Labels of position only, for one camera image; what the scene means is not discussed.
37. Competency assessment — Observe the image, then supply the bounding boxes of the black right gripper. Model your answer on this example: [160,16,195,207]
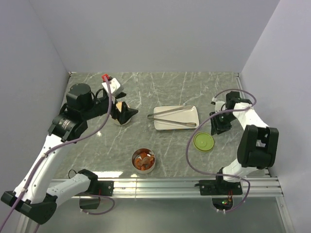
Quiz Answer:
[209,111,237,135]

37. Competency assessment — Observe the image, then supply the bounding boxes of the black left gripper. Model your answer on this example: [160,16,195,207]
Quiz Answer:
[82,91,138,123]

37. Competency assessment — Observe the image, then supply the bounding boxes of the beige round lid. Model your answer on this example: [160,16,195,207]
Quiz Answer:
[116,101,125,113]

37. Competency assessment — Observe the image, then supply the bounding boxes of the steel bowl from rail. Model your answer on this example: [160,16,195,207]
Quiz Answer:
[111,103,133,126]

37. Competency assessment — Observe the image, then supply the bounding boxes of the metal food tongs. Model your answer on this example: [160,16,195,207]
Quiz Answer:
[147,105,197,127]

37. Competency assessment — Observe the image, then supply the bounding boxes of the green round lid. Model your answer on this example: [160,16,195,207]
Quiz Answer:
[193,132,215,152]

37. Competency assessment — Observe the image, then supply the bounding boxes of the orange chicken wing piece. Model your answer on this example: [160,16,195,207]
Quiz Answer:
[140,152,155,164]

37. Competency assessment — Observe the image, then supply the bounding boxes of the large orange fish piece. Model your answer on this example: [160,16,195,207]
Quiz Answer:
[134,158,145,170]

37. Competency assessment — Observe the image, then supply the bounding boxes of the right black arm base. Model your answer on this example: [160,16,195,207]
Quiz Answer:
[194,177,243,196]

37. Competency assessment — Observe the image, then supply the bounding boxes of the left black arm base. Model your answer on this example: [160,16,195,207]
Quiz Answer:
[82,180,114,197]

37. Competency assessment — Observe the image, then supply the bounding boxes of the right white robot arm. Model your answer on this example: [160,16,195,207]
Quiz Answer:
[209,89,279,194]

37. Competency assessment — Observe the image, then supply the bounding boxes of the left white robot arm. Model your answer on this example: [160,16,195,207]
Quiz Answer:
[1,83,138,225]

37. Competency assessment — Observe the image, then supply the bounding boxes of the white rectangular plate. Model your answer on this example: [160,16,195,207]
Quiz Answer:
[153,105,200,131]

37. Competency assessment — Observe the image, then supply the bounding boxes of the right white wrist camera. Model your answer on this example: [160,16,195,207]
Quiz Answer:
[211,97,226,113]

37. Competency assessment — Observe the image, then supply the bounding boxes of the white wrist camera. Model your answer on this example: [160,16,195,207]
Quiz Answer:
[102,76,123,97]
[211,97,226,113]

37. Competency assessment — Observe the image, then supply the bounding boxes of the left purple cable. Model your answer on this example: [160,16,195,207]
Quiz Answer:
[0,75,115,233]

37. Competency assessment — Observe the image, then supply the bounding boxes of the purple cable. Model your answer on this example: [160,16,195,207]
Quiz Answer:
[0,75,115,233]
[186,89,258,212]

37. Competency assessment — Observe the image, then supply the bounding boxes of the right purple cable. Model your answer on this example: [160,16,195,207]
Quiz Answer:
[186,89,258,212]

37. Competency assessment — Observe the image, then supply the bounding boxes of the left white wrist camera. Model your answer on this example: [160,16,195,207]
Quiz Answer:
[102,76,123,97]

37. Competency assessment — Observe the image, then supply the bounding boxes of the aluminium front rail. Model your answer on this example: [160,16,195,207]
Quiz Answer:
[98,177,284,199]

